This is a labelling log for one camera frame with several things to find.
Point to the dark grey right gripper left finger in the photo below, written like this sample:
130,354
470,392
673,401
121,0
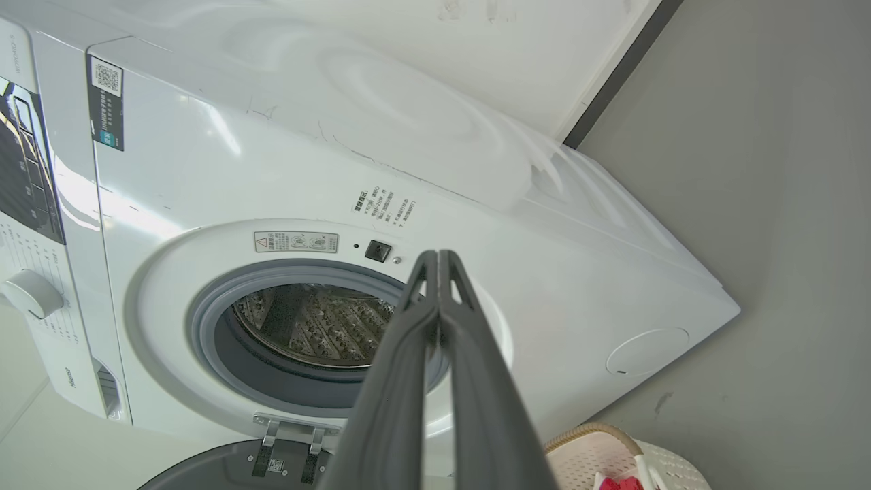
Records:
395,408

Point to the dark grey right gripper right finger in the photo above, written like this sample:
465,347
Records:
483,422

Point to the red cloth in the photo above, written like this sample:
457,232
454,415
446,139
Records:
619,484

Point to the stainless steel washing machine drum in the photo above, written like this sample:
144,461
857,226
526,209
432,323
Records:
320,327

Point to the cream perforated plastic laundry basket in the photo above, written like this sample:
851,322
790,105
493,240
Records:
592,456

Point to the washing machine door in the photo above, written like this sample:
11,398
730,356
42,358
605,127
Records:
224,469

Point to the white round control dial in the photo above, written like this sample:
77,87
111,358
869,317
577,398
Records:
33,294

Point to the glossy black control display panel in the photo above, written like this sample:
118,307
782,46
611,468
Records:
27,170

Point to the silver metal door hinge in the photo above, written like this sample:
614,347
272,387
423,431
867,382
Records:
292,425

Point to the small QR code sticker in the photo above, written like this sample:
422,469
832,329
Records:
275,465

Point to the black door latch socket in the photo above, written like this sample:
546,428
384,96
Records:
378,251

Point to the grey rubber door seal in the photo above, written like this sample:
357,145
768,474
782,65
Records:
238,361

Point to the round drain filter cover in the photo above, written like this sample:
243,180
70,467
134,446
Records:
646,352

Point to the grey warning sticker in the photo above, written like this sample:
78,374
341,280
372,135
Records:
297,242

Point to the small printed text sticker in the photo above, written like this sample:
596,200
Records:
384,207

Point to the white front-load washing machine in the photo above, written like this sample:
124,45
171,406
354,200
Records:
272,156

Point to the black QR code label strip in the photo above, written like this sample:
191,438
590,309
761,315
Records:
106,102

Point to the white and dark wall skirting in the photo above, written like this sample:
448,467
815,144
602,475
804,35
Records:
612,75

